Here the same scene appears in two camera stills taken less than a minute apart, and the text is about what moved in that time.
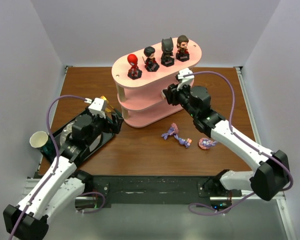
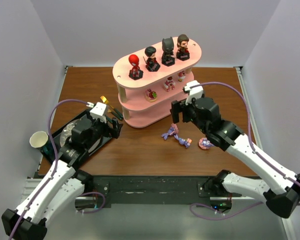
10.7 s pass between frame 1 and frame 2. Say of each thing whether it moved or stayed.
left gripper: stayed
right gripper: moved
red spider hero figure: stayed
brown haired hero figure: stayed
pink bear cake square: moved
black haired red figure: stayed
